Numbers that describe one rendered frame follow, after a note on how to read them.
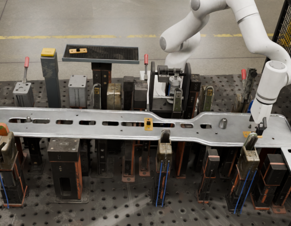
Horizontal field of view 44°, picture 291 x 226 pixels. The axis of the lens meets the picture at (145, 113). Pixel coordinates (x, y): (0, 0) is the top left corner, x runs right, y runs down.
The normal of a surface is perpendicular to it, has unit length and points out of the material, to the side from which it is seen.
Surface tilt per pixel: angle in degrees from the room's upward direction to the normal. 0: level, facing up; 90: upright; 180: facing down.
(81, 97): 90
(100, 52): 0
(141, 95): 90
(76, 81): 0
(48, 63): 90
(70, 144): 0
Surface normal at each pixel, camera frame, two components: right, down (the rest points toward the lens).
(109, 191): 0.07, -0.77
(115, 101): 0.03, 0.64
